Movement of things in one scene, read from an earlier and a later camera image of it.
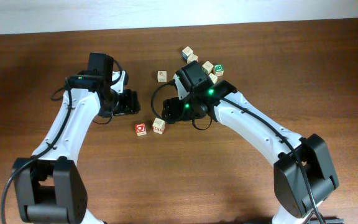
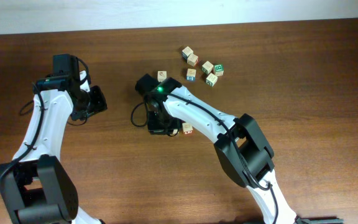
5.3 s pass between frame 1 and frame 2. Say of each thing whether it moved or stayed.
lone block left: stayed
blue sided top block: stayed
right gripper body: moved
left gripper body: moved
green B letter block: stayed
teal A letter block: stayed
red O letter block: moved
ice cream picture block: moved
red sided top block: stayed
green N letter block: stayed
